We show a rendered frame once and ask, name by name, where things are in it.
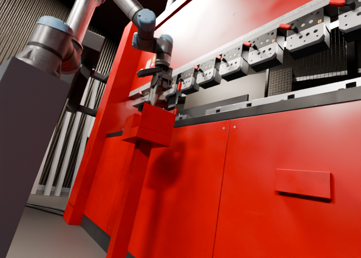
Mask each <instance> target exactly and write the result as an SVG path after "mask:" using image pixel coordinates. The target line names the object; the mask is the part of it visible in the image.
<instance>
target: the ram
mask: <svg viewBox="0 0 361 258"><path fill-rule="evenodd" d="M311 1H313V0H191V1H189V2H188V3H187V4H186V5H185V6H184V7H182V8H181V9H180V10H179V11H178V12H176V13H175V14H174V15H173V16H172V17H171V18H169V19H168V20H167V21H166V22H165V23H164V24H162V25H161V26H160V27H159V28H158V29H156V30H155V32H154V37H157V38H159V36H160V35H161V34H168V35H170V36H171V37H172V38H173V49H172V55H171V62H170V67H171V68H173V70H175V69H177V68H179V67H181V66H183V65H185V64H187V63H189V62H191V61H193V60H195V59H197V58H199V57H201V56H203V55H205V54H207V53H209V52H211V51H213V50H215V49H217V48H219V47H221V46H223V45H225V44H227V43H229V42H231V41H233V40H235V39H237V38H239V37H241V36H243V35H245V34H247V33H249V32H251V31H253V30H255V29H257V28H259V27H261V26H263V25H265V24H267V23H269V22H271V21H273V20H275V19H277V18H279V17H281V16H283V15H285V14H287V13H289V12H291V11H293V10H295V9H297V8H299V7H301V6H303V5H305V4H307V3H309V2H311ZM329 1H330V0H324V1H322V2H320V3H318V4H316V5H313V6H311V7H310V8H308V9H305V10H303V11H301V12H299V13H297V14H295V15H293V16H291V17H289V18H287V19H285V20H282V21H280V22H278V23H276V24H274V25H272V26H270V27H268V28H266V29H264V30H262V31H260V32H258V33H256V34H254V35H251V36H249V37H247V38H245V39H243V40H241V41H239V42H237V43H235V44H233V45H231V46H229V47H227V48H225V49H223V50H221V51H218V52H216V53H214V54H212V55H210V56H208V57H206V58H204V59H202V60H200V61H198V62H196V63H194V64H192V65H190V66H187V67H185V68H183V69H181V70H179V71H177V72H175V73H173V74H172V77H173V76H175V75H177V74H178V75H180V76H181V75H182V72H183V71H186V70H188V69H190V68H192V67H193V65H196V66H197V67H199V66H200V64H201V63H203V62H205V61H207V60H209V59H211V58H213V57H215V55H216V54H217V55H219V56H221V57H222V54H223V53H224V52H226V51H228V50H230V49H233V48H235V47H237V46H239V45H241V44H243V42H244V41H247V42H249V43H250V41H251V40H252V39H254V38H257V37H259V36H260V35H263V34H265V33H267V32H269V31H272V30H274V29H276V28H277V29H278V30H280V32H281V33H282V34H283V36H287V30H284V29H281V28H280V27H279V25H280V24H287V23H289V22H291V21H293V20H295V19H297V18H299V17H302V16H304V15H306V14H308V13H310V12H312V11H314V10H316V9H319V8H321V7H323V6H324V8H325V10H326V11H327V13H328V15H329V17H333V16H335V15H337V14H338V7H337V6H331V5H330V4H329ZM246 48H247V49H249V50H250V47H248V46H246ZM154 56H156V54H155V53H150V52H145V51H142V52H141V56H140V59H139V63H138V67H137V70H136V73H135V77H134V80H133V84H132V87H131V91H133V90H135V89H137V88H139V87H141V86H143V85H145V84H147V83H149V82H151V79H152V78H153V76H152V75H150V76H145V77H139V78H138V76H137V72H138V71H139V70H140V69H145V68H146V65H147V61H148V60H150V59H151V62H150V66H149V68H153V67H155V61H154V62H152V61H153V57H154ZM152 63H154V65H153V66H151V64H152ZM149 86H150V85H148V86H146V87H144V88H142V89H140V90H138V91H136V92H134V93H132V94H130V95H129V97H130V98H132V99H138V98H140V97H142V96H140V94H139V91H141V92H142V94H143V91H144V89H147V88H149ZM131 91H130V92H131Z"/></svg>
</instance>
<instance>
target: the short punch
mask: <svg viewBox="0 0 361 258"><path fill-rule="evenodd" d="M178 96H179V95H177V94H176V95H173V96H170V97H169V101H168V108H170V107H173V106H176V104H177V102H178Z"/></svg>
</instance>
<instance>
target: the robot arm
mask: <svg viewBox="0 0 361 258"><path fill-rule="evenodd" d="M105 1H106V0H75V3H74V5H73V8H72V10H71V12H70V14H69V17H68V19H67V21H66V23H65V22H63V21H61V20H59V19H57V18H54V17H51V16H43V17H41V18H40V19H39V21H38V22H37V23H36V24H37V25H36V27H35V29H34V31H33V33H32V35H31V37H30V39H29V41H28V43H27V45H26V47H25V49H24V50H23V51H22V52H20V53H19V54H18V55H17V56H16V58H18V59H20V60H22V61H24V62H26V63H29V64H31V65H33V66H35V67H37V68H39V69H41V70H43V71H45V72H47V73H49V74H51V75H53V76H55V77H57V78H59V79H61V74H65V75H70V74H73V73H75V72H77V71H78V70H79V69H80V66H81V61H80V56H81V54H82V51H83V47H82V45H81V43H82V40H83V38H84V35H85V33H86V30H87V28H88V25H89V22H90V20H91V17H92V15H93V12H94V10H95V7H98V6H100V4H103V3H104V2H105ZM113 1H114V2H115V3H116V4H117V6H118V7H120V8H121V10H122V11H123V12H124V13H125V15H126V16H127V17H128V18H129V19H130V20H131V21H132V23H133V24H134V25H135V26H136V27H137V28H138V32H137V33H136V32H135V33H134V35H133V41H132V47H133V48H134V49H138V50H140V51H145V52H150V53H155V54H156V58H155V67H153V68H147V69H140V70H139V71H138V72H137V76H138V78H139V77H145V76H150V75H152V76H153V78H152V79H151V83H150V89H149V97H150V102H151V105H153V106H154V105H155V103H156V102H161V101H162V100H165V95H164V94H162V92H165V91H167V90H169V89H170V88H172V82H173V78H172V70H173V68H171V67H170V62H171V55H172V49H173V38H172V37H171V36H170V35H168V34H161V35H160V36H159V38H157V37H154V32H155V27H156V16H155V14H154V13H153V12H152V11H150V10H149V9H144V8H143V7H142V6H141V5H140V4H139V2H138V1H137V0H113ZM171 81H172V82H171Z"/></svg>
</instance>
